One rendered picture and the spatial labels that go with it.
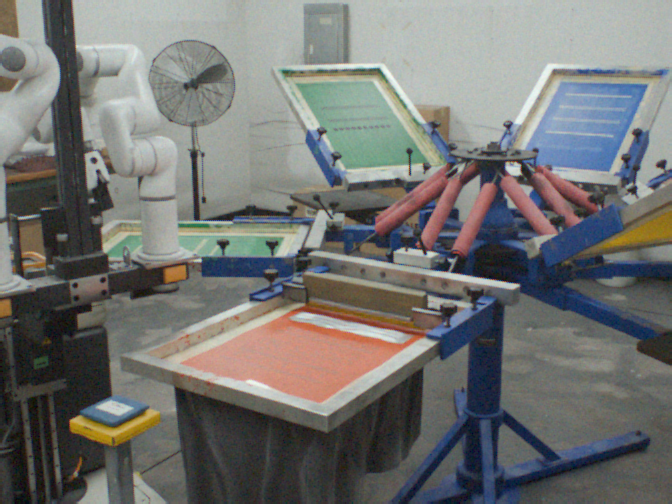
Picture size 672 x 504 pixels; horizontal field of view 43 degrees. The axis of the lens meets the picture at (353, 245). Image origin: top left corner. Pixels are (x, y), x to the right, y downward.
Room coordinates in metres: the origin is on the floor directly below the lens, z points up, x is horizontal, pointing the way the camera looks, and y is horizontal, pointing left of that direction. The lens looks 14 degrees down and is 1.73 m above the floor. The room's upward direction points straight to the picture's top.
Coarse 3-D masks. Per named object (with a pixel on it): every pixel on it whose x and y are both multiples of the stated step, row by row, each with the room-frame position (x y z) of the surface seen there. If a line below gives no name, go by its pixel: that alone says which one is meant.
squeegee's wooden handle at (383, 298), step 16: (320, 288) 2.24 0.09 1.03; (336, 288) 2.21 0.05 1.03; (352, 288) 2.18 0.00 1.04; (368, 288) 2.15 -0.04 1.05; (384, 288) 2.13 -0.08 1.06; (400, 288) 2.13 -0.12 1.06; (352, 304) 2.18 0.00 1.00; (368, 304) 2.15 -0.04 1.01; (384, 304) 2.12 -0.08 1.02; (400, 304) 2.10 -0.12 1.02; (416, 304) 2.07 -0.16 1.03
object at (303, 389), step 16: (368, 320) 2.17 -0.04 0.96; (336, 336) 2.05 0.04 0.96; (352, 336) 2.05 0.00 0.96; (416, 336) 2.05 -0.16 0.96; (384, 352) 1.94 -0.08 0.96; (352, 368) 1.84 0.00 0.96; (368, 368) 1.84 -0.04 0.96; (272, 384) 1.75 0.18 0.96; (288, 384) 1.75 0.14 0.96; (304, 384) 1.75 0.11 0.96; (336, 384) 1.75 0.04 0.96; (320, 400) 1.66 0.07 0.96
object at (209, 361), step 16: (272, 320) 2.17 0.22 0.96; (288, 320) 2.17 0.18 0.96; (352, 320) 2.17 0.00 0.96; (240, 336) 2.05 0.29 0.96; (256, 336) 2.05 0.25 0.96; (208, 352) 1.94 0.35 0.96; (224, 352) 1.94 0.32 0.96; (208, 368) 1.84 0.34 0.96; (224, 368) 1.84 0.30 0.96; (240, 368) 1.84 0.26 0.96; (256, 368) 1.84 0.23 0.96
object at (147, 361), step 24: (240, 312) 2.14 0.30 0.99; (264, 312) 2.22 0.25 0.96; (168, 336) 1.95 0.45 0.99; (192, 336) 1.98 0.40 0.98; (120, 360) 1.83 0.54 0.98; (144, 360) 1.80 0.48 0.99; (408, 360) 1.80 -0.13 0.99; (168, 384) 1.75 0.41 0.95; (192, 384) 1.71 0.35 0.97; (216, 384) 1.67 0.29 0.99; (240, 384) 1.67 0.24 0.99; (360, 384) 1.67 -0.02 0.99; (384, 384) 1.70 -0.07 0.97; (264, 408) 1.60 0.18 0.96; (288, 408) 1.57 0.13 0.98; (312, 408) 1.55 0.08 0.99; (336, 408) 1.55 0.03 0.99; (360, 408) 1.62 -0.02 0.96
